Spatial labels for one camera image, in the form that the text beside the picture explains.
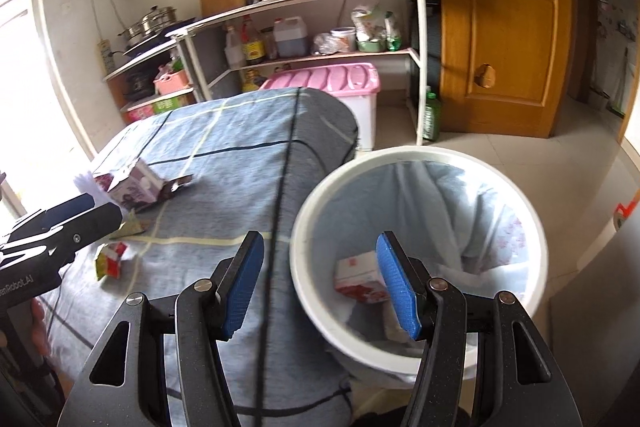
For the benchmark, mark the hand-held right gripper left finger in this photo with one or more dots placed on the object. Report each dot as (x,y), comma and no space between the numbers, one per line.
(245,287)

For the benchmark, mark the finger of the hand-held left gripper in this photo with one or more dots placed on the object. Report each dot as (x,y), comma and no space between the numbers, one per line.
(90,223)
(70,205)

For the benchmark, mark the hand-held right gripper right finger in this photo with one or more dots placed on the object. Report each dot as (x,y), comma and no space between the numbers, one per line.
(397,287)

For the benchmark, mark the green red small packet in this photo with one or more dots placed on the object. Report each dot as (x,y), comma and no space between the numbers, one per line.
(110,262)

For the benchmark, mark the purple carton box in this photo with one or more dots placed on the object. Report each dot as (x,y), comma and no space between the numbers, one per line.
(132,194)

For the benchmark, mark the white round trash bin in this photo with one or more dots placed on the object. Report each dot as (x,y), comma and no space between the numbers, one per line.
(305,267)

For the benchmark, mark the person's left hand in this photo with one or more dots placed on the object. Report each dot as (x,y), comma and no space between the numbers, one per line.
(39,327)

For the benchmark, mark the red white carton box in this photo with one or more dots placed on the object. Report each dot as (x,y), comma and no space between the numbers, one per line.
(357,277)

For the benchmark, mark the translucent bin liner bag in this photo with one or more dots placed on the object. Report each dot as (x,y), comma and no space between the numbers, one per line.
(450,207)

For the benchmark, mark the blue checkered bed sheet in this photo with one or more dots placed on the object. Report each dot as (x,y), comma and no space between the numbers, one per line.
(225,167)

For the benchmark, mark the green red carton box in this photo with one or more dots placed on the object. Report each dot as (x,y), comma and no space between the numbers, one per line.
(160,107)

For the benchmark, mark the black wok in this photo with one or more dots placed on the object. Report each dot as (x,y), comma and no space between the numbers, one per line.
(137,88)

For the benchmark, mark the yellow power strip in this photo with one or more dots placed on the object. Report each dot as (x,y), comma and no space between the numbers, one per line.
(106,57)

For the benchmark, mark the pink plastic basket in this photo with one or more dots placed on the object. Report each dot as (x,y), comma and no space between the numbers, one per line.
(172,83)

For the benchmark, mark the small white shelf rack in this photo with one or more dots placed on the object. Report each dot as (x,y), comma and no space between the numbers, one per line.
(145,58)

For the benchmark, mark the green plastic bottle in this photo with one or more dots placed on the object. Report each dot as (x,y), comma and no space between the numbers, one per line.
(431,119)

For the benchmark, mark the black induction cooktop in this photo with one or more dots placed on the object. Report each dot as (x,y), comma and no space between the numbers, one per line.
(147,47)

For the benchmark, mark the steel steamer pot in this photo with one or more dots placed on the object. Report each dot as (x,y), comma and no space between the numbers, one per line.
(150,22)

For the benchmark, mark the pink storage box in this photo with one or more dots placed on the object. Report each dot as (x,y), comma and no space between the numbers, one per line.
(325,79)

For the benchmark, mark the white plastic bottle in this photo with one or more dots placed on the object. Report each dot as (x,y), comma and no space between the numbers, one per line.
(233,52)

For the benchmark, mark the yellow label sauce bottle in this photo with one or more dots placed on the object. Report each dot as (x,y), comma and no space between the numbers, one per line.
(253,47)

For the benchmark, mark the green bowl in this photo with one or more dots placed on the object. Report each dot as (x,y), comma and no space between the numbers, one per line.
(371,46)

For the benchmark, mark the brown liquid jug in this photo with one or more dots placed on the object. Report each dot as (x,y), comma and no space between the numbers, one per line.
(290,39)

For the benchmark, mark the crumpled clear bag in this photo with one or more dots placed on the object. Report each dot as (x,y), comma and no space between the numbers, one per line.
(325,46)

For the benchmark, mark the white plastic tub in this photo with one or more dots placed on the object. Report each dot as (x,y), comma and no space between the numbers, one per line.
(343,41)

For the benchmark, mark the filled plastic bag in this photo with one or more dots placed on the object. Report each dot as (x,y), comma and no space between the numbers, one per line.
(367,22)

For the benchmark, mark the wooden door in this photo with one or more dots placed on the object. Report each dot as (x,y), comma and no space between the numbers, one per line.
(500,32)

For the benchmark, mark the white window frame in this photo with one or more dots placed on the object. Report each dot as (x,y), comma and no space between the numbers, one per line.
(55,57)

